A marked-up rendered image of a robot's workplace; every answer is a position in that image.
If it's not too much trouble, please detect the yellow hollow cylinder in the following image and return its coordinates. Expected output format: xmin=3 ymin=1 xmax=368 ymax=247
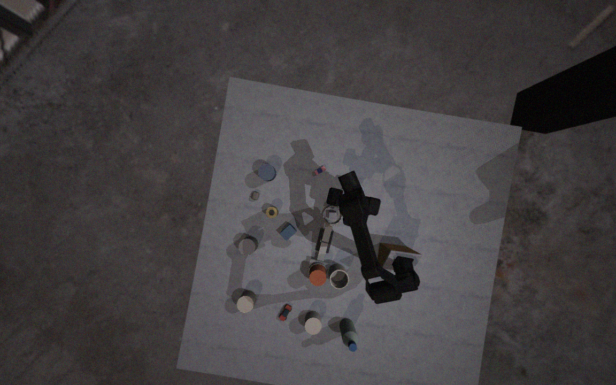
xmin=266 ymin=206 xmax=279 ymax=218

